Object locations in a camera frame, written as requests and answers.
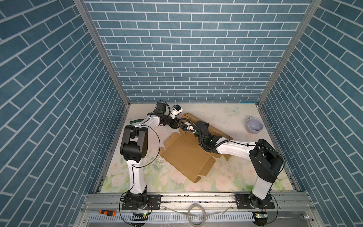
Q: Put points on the green handled pliers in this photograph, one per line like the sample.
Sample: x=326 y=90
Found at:
x=138 y=121

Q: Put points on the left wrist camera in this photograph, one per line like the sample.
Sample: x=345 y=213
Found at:
x=175 y=110

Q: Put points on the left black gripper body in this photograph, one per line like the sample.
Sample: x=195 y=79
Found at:
x=167 y=120

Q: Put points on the orange black screwdriver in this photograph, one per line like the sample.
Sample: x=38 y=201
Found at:
x=110 y=213

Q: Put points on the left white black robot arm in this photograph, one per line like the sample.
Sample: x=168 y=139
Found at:
x=134 y=147

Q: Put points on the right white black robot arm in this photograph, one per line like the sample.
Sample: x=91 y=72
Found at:
x=267 y=162

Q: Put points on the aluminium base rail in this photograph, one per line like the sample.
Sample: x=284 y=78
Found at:
x=232 y=209

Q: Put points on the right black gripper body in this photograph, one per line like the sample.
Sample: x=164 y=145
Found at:
x=201 y=144

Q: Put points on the brown cardboard box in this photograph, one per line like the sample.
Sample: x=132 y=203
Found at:
x=183 y=152

